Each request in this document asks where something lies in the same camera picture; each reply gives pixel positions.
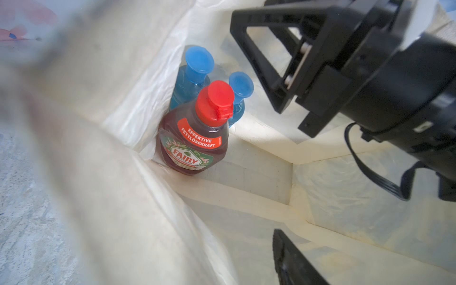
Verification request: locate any blue bottle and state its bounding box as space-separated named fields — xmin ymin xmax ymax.
xmin=229 ymin=72 xmax=254 ymax=127
xmin=169 ymin=46 xmax=215 ymax=110

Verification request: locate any cream shopping bag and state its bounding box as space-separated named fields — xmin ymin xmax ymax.
xmin=1 ymin=1 xmax=456 ymax=285

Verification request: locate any dark red Fairy bottle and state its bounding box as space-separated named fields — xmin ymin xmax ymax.
xmin=157 ymin=81 xmax=235 ymax=176

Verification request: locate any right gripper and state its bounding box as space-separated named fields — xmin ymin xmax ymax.
xmin=230 ymin=1 xmax=456 ymax=171

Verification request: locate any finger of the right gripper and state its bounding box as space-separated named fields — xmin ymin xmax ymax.
xmin=264 ymin=0 xmax=321 ymax=7

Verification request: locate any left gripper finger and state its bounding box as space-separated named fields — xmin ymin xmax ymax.
xmin=273 ymin=229 xmax=329 ymax=285

